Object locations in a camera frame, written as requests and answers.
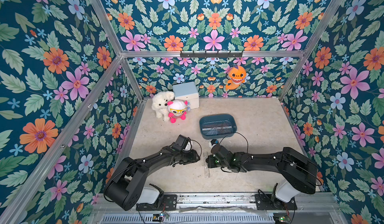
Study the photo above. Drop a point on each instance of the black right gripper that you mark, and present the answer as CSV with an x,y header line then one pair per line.
x,y
217,158

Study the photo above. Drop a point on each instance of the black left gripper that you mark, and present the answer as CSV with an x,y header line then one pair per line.
x,y
192,158

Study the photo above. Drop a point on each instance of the clear protractor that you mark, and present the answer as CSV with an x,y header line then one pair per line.
x,y
214,131

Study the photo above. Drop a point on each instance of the teal plastic storage box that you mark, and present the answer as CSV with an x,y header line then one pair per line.
x,y
218,118

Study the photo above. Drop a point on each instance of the clear short ruler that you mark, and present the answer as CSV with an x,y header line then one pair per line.
x,y
206,169

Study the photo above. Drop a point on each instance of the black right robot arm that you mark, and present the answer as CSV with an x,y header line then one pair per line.
x,y
299,172

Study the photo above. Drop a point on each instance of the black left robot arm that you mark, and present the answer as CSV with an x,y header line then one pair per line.
x,y
126,185

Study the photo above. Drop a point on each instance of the white blue storage box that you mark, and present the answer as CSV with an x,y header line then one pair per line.
x,y
187,92

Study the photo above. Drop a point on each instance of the pink white plush doll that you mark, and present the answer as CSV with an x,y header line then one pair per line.
x,y
177,110

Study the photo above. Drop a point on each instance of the white fluffy plush dog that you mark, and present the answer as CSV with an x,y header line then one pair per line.
x,y
160,104

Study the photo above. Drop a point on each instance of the orange shark plush toy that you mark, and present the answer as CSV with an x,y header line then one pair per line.
x,y
237,76

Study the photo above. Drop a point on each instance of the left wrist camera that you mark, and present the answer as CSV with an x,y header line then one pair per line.
x,y
182,144

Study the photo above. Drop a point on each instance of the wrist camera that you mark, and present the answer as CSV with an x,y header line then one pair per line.
x,y
182,144
220,152

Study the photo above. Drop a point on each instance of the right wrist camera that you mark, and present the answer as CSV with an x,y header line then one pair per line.
x,y
220,152

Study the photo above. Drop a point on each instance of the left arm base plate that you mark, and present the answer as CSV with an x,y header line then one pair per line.
x,y
163,203

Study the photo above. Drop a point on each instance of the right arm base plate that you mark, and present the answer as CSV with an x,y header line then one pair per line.
x,y
265,202

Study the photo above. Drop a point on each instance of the black wall hook rail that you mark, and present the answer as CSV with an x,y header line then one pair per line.
x,y
211,54

